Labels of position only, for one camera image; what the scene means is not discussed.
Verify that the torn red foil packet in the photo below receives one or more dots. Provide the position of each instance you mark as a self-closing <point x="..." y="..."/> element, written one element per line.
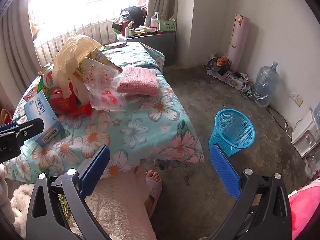
<point x="82" y="110"/>

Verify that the green snack bag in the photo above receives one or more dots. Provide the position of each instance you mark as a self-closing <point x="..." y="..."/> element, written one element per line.
<point x="43" y="88"/>

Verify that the wall outlet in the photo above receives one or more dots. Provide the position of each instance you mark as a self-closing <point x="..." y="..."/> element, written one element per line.
<point x="296" y="98"/>

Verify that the beige curtain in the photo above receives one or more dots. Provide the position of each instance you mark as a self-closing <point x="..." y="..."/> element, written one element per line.
<point x="162" y="2"/>

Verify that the person's foot in slipper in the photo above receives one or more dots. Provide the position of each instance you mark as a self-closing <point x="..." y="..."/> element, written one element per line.
<point x="153" y="187"/>

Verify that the blue medicine box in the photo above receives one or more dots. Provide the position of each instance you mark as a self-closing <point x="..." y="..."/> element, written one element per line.
<point x="42" y="110"/>

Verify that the dark snack bag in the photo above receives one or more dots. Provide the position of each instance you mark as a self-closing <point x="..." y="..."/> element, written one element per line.
<point x="217" y="65"/>

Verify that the black bag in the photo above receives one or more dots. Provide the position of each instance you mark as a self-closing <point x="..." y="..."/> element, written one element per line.
<point x="132" y="15"/>

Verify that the white power strip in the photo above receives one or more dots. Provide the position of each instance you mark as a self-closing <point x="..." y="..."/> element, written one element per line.
<point x="235" y="81"/>

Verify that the grey cabinet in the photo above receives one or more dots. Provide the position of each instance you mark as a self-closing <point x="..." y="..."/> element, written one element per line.
<point x="152" y="47"/>

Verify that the yellow plastic bag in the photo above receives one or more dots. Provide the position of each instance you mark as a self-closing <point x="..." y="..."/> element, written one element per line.
<point x="72" y="50"/>

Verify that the crumpled clear plastic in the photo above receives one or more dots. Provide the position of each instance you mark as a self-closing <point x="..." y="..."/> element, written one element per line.
<point x="312" y="165"/>

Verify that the white water dispenser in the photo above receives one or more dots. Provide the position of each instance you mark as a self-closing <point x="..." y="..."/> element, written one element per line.
<point x="303" y="135"/>

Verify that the strawberry yogurt bottle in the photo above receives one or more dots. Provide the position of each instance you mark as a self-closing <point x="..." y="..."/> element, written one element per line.
<point x="48" y="78"/>

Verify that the green plastic basket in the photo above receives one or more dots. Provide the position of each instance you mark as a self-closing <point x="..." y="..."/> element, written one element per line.
<point x="168" y="25"/>

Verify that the pink knitted cloth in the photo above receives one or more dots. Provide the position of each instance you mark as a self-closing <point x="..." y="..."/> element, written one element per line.
<point x="137" y="81"/>

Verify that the white balloon-printed board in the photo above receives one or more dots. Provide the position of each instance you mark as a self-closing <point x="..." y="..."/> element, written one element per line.
<point x="238" y="40"/>

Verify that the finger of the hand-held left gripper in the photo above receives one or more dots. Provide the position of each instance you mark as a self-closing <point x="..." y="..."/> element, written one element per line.
<point x="32" y="126"/>
<point x="8" y="127"/>

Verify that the empty clear water jug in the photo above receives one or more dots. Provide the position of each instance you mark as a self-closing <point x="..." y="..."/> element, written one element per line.
<point x="266" y="85"/>

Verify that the blue plastic wastebasket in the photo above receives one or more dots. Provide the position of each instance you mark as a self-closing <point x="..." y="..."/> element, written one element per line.
<point x="232" y="130"/>

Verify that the clear red-printed plastic bag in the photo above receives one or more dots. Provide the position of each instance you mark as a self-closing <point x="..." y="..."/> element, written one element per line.
<point x="105" y="92"/>

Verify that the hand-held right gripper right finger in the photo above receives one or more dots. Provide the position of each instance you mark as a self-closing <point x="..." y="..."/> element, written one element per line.
<point x="225" y="172"/>

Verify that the white plastic jug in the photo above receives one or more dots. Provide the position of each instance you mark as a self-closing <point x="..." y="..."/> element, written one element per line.
<point x="154" y="21"/>

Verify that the floral teal blanket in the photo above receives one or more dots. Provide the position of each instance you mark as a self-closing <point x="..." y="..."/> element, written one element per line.
<point x="140" y="130"/>

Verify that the metal window railing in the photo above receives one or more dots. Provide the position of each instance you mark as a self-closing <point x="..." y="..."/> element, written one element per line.
<point x="98" y="31"/>

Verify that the grey pleated curtain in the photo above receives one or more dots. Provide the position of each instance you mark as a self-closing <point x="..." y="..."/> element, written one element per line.
<point x="17" y="42"/>

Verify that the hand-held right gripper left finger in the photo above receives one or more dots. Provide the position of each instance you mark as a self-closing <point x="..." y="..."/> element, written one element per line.
<point x="96" y="166"/>

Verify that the red thermos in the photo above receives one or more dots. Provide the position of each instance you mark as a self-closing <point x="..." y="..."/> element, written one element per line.
<point x="124" y="27"/>

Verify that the small white bottle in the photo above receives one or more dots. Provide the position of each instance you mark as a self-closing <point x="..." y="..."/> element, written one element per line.
<point x="126" y="32"/>

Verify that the blue dispenser water bottle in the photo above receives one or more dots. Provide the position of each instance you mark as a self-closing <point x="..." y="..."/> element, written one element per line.
<point x="317" y="116"/>

